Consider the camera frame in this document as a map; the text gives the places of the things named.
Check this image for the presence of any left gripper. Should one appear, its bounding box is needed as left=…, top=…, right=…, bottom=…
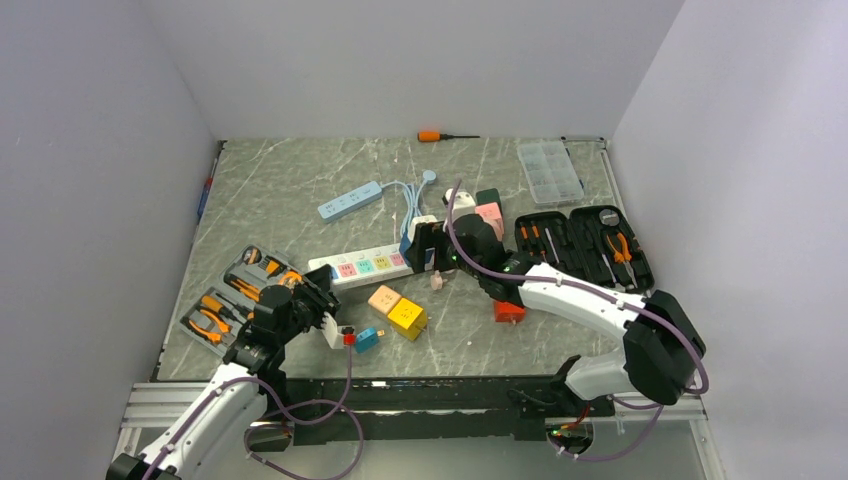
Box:
left=277, top=266, right=340, bottom=345

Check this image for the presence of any white power strip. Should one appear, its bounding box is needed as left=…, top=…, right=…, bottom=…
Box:
left=307, top=243, right=413, bottom=290

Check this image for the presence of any pink cube socket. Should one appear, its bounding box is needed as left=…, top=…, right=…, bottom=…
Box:
left=475, top=202, right=504, bottom=241

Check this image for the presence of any light blue power strip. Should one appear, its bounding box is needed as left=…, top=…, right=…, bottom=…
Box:
left=317, top=181, right=383, bottom=223

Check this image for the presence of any dark green cube adapter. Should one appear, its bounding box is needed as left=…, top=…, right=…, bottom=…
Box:
left=475, top=188, right=502, bottom=208

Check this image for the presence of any orange cube adapter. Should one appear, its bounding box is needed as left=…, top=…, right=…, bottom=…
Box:
left=368, top=285, right=428, bottom=341

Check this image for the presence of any grey tool case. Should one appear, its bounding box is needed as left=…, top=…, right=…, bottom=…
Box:
left=177, top=244, right=303, bottom=358

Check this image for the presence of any red cube adapter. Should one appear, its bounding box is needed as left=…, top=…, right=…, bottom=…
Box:
left=493, top=301, right=526, bottom=324

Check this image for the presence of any clear plastic organizer box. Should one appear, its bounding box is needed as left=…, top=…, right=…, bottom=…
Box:
left=517, top=141, right=585, bottom=205

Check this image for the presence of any black tool case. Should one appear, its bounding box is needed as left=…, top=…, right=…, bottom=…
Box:
left=513, top=205, right=655, bottom=293

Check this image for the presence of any white and blue cube adapter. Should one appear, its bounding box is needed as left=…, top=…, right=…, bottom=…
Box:
left=399, top=215, right=437, bottom=272

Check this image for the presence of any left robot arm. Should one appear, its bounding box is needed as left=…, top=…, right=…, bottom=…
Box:
left=106, top=265, right=355, bottom=479

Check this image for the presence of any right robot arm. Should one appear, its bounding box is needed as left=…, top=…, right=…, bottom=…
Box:
left=404, top=214, right=708, bottom=415

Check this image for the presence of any blue red pen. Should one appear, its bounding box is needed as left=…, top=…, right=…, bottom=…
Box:
left=196, top=159, right=218, bottom=221

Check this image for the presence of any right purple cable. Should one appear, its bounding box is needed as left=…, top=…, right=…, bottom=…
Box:
left=445, top=178, right=710, bottom=464

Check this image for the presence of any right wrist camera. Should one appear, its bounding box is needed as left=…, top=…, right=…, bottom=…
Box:
left=442, top=188, right=477, bottom=221

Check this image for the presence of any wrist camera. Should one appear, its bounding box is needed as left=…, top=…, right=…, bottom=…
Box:
left=442, top=188, right=477, bottom=221
left=321, top=313, right=357, bottom=350

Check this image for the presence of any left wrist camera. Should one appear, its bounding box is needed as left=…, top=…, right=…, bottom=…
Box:
left=321, top=313, right=357, bottom=350

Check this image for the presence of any orange handled screwdriver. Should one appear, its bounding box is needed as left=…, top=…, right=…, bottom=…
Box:
left=417, top=131, right=480, bottom=143

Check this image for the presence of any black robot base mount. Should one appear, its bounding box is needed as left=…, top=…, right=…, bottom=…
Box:
left=283, top=375, right=615, bottom=446

